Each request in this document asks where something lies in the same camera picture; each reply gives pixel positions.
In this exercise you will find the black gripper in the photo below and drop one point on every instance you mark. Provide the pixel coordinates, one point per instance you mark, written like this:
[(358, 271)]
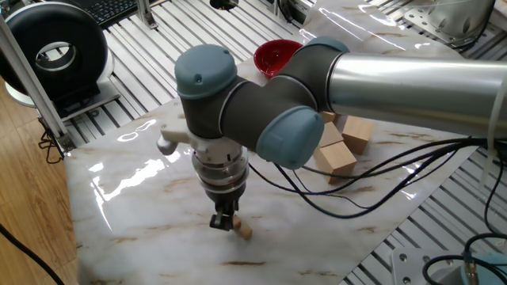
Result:
[(226, 196)]

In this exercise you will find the small wooden cube block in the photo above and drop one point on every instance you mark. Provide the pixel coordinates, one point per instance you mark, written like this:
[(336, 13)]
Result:
[(246, 232), (237, 222)]

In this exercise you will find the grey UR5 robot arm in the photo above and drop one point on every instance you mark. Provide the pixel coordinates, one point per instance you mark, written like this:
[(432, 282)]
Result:
[(317, 91)]

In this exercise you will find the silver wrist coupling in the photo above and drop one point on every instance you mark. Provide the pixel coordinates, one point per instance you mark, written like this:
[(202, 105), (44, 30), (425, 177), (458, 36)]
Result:
[(222, 174)]

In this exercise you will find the glossy marble pattern mat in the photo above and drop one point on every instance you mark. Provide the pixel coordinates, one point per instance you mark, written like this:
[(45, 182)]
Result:
[(158, 237)]

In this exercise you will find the large wooden cube block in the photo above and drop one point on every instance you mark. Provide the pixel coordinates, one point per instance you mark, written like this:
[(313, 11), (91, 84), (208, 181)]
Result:
[(336, 162), (330, 134), (356, 134), (328, 116)]

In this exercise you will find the red glossy bowl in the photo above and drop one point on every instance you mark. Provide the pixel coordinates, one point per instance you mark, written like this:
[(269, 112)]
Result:
[(273, 57)]

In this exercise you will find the black computer keyboard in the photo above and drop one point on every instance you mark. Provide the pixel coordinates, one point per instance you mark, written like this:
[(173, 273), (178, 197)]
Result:
[(115, 10)]

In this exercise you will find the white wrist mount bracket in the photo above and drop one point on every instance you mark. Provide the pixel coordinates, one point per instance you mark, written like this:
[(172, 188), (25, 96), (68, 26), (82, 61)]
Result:
[(178, 136)]

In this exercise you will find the grey device base plate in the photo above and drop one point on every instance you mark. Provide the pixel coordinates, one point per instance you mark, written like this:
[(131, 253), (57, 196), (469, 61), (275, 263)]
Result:
[(105, 99)]

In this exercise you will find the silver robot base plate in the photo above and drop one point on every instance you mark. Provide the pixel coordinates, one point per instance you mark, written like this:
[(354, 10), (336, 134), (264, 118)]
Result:
[(412, 269)]

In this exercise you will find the short aluminium post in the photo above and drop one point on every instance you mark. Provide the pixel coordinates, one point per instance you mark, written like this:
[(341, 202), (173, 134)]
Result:
[(146, 14)]

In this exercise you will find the aluminium frame post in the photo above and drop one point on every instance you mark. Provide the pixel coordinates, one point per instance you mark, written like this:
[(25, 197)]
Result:
[(35, 91)]

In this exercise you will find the silver perforated mount plate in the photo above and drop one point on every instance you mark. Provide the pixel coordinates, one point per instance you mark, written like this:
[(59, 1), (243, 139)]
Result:
[(455, 20)]

